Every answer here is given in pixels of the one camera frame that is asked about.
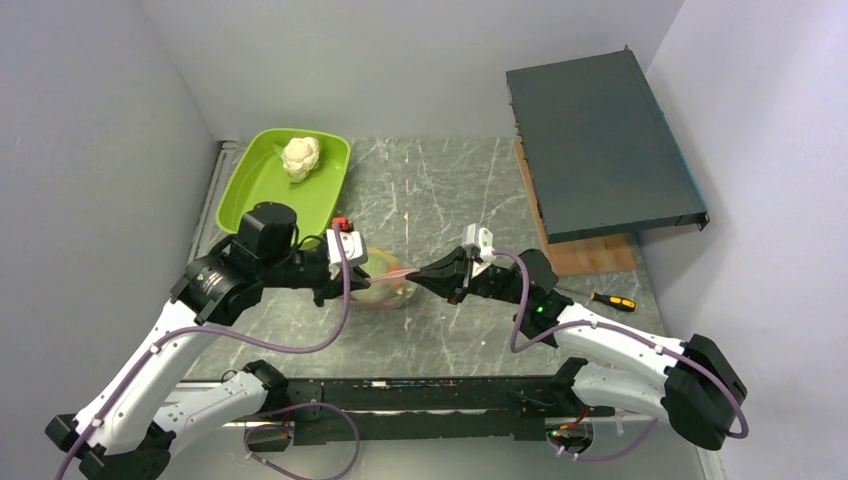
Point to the white cauliflower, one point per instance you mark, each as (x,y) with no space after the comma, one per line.
(300,156)

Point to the green plastic basket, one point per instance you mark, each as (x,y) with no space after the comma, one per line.
(260,177)

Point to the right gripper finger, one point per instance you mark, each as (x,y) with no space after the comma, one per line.
(450,287)
(453,264)

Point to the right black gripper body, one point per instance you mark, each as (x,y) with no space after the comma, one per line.
(492,282)

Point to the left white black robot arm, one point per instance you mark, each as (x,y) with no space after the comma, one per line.
(255,258)

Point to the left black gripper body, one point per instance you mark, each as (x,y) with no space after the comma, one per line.
(309,273)

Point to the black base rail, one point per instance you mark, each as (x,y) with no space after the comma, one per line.
(320,411)

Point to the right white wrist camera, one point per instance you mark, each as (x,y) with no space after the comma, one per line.
(477,241)

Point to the green cabbage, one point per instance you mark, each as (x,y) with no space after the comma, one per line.
(381,264)

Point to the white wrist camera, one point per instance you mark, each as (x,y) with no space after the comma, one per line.
(477,241)
(344,245)

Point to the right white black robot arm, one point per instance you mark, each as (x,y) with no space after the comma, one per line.
(688,384)

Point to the clear zip top bag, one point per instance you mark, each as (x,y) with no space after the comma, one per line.
(379,293)

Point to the dark green metal case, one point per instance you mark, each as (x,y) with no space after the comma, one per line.
(602,157)

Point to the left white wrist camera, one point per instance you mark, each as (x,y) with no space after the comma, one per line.
(344,245)

